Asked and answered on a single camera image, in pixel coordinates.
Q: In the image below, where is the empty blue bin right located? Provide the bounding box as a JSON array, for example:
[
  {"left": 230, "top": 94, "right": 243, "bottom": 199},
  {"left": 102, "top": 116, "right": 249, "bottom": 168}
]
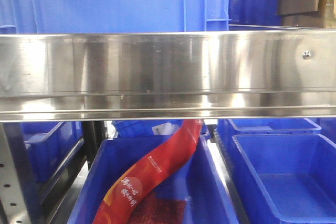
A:
[{"left": 232, "top": 134, "right": 335, "bottom": 223}]

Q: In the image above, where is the blue bin behind right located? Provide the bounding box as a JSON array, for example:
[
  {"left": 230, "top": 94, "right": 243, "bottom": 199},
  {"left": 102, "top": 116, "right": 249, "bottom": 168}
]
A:
[{"left": 217, "top": 118, "right": 321, "bottom": 140}]

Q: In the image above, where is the blue bin lower left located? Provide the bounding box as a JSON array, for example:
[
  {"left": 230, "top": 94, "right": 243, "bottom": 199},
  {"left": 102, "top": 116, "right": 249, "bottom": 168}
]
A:
[{"left": 20, "top": 121, "right": 82, "bottom": 183}]

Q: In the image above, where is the stainless steel shelf rail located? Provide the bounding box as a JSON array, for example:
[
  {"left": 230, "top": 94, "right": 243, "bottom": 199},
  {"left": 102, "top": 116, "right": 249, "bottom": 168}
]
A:
[{"left": 1, "top": 29, "right": 335, "bottom": 122}]

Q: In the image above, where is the silver screw on rail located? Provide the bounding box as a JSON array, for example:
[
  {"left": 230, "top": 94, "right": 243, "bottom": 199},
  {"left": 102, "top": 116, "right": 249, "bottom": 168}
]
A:
[{"left": 302, "top": 50, "right": 312, "bottom": 60}]

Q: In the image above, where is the red printed snack bag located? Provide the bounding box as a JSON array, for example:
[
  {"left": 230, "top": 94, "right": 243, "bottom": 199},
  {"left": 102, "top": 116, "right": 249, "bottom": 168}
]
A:
[{"left": 93, "top": 119, "right": 203, "bottom": 223}]

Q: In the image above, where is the blue bin with red bag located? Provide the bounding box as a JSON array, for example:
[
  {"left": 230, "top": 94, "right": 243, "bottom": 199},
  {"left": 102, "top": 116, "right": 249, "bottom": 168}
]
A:
[{"left": 68, "top": 135, "right": 238, "bottom": 223}]

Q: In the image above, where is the large blue crate upper shelf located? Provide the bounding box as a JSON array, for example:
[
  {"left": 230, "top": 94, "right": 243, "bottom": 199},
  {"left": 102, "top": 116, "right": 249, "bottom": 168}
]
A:
[{"left": 1, "top": 0, "right": 229, "bottom": 34}]

